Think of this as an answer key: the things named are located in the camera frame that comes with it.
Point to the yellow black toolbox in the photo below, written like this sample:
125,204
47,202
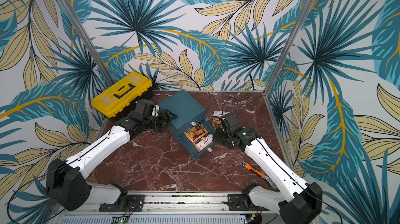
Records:
120,98

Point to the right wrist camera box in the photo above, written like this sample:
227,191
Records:
230,122

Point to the orange fruit seed bag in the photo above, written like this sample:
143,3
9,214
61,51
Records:
199,136

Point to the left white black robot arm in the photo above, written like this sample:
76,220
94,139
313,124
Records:
66,181

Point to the teal three-drawer cabinet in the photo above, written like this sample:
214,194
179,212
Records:
181,103

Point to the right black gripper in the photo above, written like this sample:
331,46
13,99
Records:
221,133

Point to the teal bottom drawer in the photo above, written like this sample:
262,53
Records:
195,154

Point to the right aluminium corner post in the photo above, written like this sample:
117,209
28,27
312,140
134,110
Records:
303,13

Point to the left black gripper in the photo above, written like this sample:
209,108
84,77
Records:
166,118

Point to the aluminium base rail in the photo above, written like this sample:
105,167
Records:
168,207

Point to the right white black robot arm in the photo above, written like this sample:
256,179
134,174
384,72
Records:
297,202

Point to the orange flower seed bag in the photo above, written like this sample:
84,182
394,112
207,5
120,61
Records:
216,119

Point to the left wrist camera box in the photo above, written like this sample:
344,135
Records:
146,108

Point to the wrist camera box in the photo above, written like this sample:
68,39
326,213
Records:
146,108
230,122

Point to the left aluminium corner post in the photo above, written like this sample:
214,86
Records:
76,23

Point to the aluminium corner post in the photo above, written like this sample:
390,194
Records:
303,13
76,23

